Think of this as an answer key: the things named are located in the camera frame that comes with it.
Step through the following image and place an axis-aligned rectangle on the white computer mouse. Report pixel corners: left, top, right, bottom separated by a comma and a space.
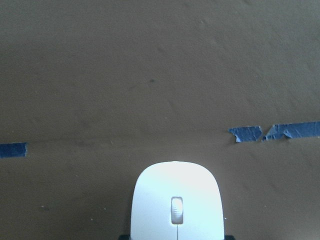
130, 161, 225, 240

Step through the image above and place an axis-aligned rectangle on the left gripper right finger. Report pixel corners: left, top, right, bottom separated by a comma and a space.
224, 235, 235, 240

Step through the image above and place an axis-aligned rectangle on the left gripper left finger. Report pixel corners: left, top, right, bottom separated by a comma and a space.
118, 234, 131, 240

